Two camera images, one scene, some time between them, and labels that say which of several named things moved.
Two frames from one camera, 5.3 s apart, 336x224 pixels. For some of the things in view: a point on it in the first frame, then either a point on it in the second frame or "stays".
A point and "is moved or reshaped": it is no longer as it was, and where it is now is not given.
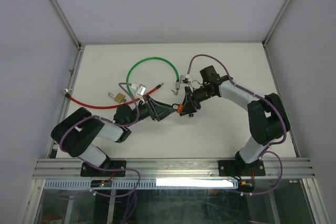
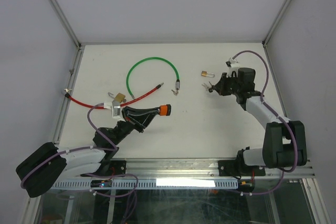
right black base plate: [238, 168] stays
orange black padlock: [180, 108] is moved or reshaped
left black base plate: [88, 170] stays
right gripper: [189, 107] -> [219, 87]
